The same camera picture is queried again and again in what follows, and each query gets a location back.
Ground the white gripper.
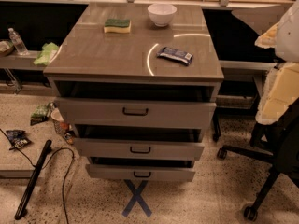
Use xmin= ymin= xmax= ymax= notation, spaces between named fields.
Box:
xmin=255 ymin=62 xmax=299 ymax=125

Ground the blue rxbar blueberry wrapper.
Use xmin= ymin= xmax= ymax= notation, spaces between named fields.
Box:
xmin=156 ymin=47 xmax=193 ymax=66

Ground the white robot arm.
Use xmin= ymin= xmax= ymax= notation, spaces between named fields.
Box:
xmin=255 ymin=0 xmax=299 ymax=125

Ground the green and yellow sponge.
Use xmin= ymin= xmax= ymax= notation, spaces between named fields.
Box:
xmin=104 ymin=19 xmax=131 ymax=34

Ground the black office chair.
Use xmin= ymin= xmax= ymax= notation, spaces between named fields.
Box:
xmin=217 ymin=96 xmax=299 ymax=221

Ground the white bowl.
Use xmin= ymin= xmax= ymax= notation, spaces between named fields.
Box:
xmin=148 ymin=4 xmax=177 ymax=27

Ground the grey drawer cabinet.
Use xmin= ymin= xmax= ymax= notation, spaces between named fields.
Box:
xmin=44 ymin=3 xmax=223 ymax=170

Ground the bottom grey drawer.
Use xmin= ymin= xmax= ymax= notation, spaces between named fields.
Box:
xmin=86 ymin=164 xmax=195 ymax=182

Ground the grey drawer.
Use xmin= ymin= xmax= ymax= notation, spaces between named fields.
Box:
xmin=86 ymin=164 xmax=195 ymax=182
xmin=74 ymin=138 xmax=204 ymax=161
xmin=55 ymin=98 xmax=216 ymax=129

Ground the middle grey drawer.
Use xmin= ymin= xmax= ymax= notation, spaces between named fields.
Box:
xmin=74 ymin=138 xmax=204 ymax=161

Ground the top grey drawer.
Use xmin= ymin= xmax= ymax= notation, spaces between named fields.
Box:
xmin=55 ymin=98 xmax=216 ymax=129

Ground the orange snack bag on floor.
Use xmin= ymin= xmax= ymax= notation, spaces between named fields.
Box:
xmin=64 ymin=133 xmax=75 ymax=145

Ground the paper cup on floor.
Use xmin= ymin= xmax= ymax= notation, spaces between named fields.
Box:
xmin=50 ymin=108 xmax=69 ymax=134

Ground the green snack bag on floor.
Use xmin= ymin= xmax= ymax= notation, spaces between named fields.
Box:
xmin=30 ymin=103 xmax=52 ymax=126

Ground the clear plastic water bottle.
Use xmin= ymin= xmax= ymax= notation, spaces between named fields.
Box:
xmin=8 ymin=28 xmax=28 ymax=55

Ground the blue snack bag on floor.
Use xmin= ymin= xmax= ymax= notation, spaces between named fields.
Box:
xmin=6 ymin=130 xmax=31 ymax=150

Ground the brown bowl on shelf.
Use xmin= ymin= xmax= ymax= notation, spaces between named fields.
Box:
xmin=0 ymin=40 xmax=14 ymax=57

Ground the black bar on floor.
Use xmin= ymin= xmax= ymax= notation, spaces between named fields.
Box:
xmin=14 ymin=140 xmax=52 ymax=220

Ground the black cable on floor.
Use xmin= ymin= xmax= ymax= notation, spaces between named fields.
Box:
xmin=0 ymin=128 xmax=76 ymax=224

